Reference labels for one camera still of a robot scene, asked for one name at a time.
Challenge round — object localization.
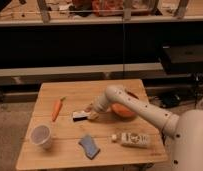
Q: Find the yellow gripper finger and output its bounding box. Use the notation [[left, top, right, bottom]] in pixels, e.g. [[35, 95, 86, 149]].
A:
[[84, 103, 93, 112], [87, 111, 99, 121]]

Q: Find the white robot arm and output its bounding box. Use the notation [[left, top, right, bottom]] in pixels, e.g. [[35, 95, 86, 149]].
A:
[[88, 85, 203, 171]]

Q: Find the orange bowl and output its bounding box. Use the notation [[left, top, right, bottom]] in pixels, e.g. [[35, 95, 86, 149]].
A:
[[111, 103, 137, 119]]

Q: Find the orange carrot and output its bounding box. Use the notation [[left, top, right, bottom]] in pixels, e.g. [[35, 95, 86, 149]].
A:
[[52, 97, 65, 122]]

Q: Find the wooden table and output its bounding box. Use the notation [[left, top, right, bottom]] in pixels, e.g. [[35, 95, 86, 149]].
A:
[[16, 79, 167, 171]]

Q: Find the white plastic bottle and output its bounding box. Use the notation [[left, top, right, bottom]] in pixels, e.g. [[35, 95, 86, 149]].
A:
[[111, 132, 151, 148]]

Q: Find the black box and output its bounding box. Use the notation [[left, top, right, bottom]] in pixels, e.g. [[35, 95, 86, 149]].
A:
[[160, 45, 203, 74]]

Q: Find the long background shelf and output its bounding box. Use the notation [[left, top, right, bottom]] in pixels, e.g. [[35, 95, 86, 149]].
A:
[[0, 0, 203, 26]]

